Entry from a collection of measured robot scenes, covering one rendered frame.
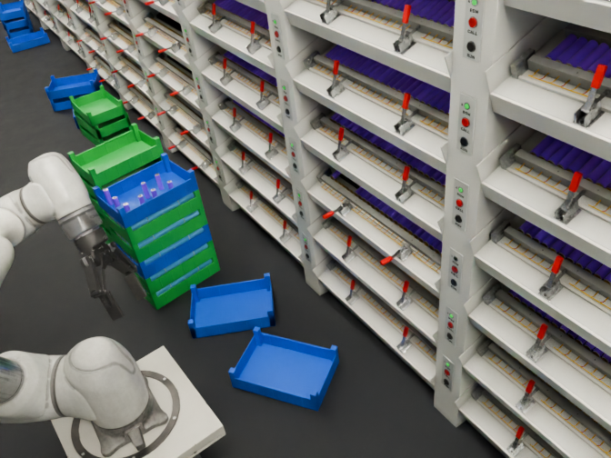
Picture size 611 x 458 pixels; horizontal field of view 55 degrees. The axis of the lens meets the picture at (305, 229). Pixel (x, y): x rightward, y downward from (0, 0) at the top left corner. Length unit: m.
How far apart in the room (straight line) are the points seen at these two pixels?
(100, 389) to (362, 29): 1.04
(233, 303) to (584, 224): 1.43
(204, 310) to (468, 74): 1.43
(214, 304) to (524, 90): 1.49
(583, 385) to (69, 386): 1.15
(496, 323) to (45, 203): 1.09
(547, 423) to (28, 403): 1.21
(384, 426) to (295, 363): 0.37
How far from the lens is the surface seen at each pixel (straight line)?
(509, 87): 1.12
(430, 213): 1.43
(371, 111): 1.46
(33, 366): 1.56
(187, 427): 1.63
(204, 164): 2.83
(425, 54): 1.25
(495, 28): 1.07
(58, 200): 1.48
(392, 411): 1.87
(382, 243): 1.65
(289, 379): 1.96
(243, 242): 2.49
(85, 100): 3.65
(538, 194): 1.18
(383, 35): 1.35
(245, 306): 2.20
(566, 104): 1.07
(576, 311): 1.24
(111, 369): 1.49
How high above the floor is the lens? 1.55
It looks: 38 degrees down
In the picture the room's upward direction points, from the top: 8 degrees counter-clockwise
